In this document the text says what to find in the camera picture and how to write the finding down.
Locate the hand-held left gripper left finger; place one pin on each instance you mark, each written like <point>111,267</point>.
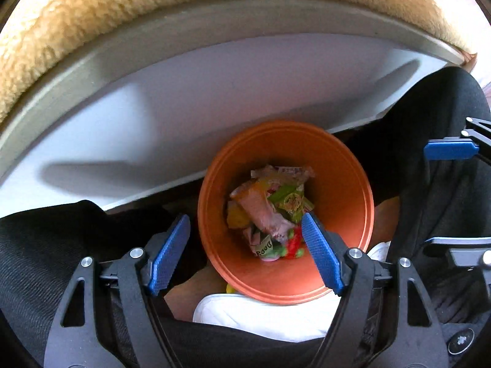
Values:
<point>168,255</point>

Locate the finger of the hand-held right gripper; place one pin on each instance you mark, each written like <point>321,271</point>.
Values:
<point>448,150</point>
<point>464,255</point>

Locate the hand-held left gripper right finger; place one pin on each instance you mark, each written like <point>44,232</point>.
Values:
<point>322,253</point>

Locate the green and pink plastic bag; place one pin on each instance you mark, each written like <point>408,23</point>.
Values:
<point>261,209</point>

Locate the white shoe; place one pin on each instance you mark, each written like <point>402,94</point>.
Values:
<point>264,314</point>
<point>379,249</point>

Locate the white and pink wrapper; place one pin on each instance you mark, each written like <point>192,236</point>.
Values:
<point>284,172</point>

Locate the red and green wrapper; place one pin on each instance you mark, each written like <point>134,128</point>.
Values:
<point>285,247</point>

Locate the orange floral plush blanket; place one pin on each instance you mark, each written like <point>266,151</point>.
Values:
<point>153,4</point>

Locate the orange plastic trash bin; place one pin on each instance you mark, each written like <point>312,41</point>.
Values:
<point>345,207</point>

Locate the white bed frame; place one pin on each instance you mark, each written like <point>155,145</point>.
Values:
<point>153,96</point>

